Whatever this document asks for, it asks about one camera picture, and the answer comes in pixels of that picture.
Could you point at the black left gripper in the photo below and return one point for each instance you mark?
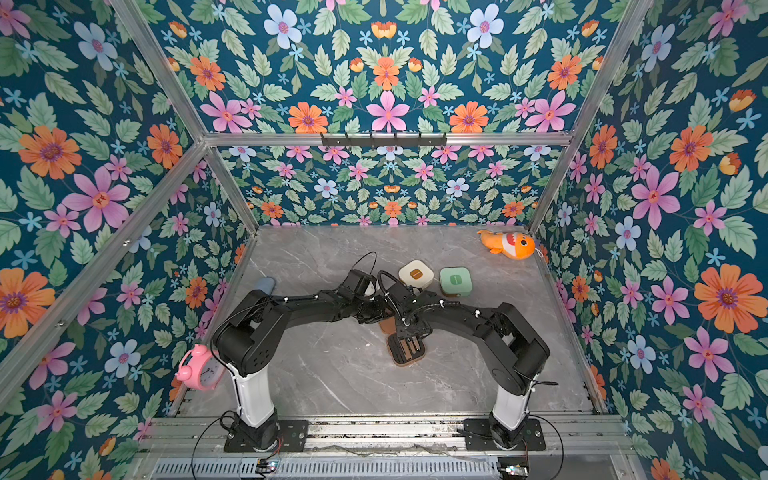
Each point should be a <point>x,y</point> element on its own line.
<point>380,312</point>

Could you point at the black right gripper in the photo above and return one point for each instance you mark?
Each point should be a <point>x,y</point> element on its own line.
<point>405,324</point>

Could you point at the brown nail clipper case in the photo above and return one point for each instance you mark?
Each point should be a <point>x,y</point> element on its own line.
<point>403,351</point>

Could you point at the cream nail clipper case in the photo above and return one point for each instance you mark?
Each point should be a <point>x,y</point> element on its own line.
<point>416,274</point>

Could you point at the green nail clipper case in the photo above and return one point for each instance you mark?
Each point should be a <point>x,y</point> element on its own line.
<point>455,281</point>

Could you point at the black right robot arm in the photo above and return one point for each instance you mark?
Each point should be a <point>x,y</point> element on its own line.
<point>513,352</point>

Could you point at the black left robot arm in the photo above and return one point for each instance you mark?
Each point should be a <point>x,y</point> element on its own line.
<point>248,340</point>

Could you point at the blue oval case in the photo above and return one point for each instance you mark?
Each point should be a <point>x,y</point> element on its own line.
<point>265,285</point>

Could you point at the orange clownfish plush toy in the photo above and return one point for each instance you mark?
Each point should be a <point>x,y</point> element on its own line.
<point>513,245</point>

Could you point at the pink alarm clock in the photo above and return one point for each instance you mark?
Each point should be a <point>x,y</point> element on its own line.
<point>199,369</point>

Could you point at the black hook rail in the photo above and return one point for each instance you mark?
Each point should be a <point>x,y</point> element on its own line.
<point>370,140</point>

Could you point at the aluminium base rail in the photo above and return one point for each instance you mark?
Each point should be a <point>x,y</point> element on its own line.
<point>454,434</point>

